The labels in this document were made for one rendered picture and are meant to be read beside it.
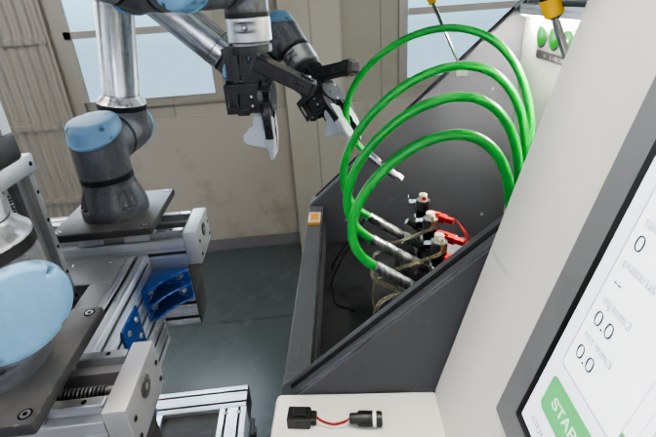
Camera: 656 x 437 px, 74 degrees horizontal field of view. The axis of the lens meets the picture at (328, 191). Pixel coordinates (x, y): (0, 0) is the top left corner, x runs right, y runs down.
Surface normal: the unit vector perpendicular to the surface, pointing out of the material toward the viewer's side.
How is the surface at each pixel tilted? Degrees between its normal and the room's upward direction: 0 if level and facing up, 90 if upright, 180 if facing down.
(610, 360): 76
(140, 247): 90
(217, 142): 90
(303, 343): 0
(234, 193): 90
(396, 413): 0
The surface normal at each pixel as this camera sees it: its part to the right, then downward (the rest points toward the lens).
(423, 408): -0.07, -0.91
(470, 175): -0.03, 0.41
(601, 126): -0.98, -0.18
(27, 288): 0.84, 0.29
